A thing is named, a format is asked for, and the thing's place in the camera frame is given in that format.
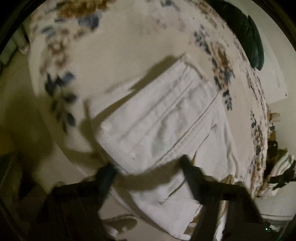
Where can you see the dark green pillow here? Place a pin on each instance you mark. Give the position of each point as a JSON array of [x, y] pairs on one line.
[[245, 30]]

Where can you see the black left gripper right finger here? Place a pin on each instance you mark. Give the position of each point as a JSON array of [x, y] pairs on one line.
[[243, 220]]

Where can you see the floral bed blanket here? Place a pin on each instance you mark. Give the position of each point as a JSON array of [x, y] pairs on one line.
[[80, 49]]

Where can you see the white slipper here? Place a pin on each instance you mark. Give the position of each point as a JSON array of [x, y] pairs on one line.
[[119, 224]]

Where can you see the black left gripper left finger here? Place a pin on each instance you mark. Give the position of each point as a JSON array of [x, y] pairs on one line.
[[71, 211]]

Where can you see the clothes pile on chair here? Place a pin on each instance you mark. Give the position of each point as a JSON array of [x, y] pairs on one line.
[[279, 172]]

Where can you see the white pants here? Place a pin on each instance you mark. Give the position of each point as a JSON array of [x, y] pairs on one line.
[[145, 131]]

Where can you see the white headboard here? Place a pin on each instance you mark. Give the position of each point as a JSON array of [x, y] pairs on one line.
[[271, 78]]

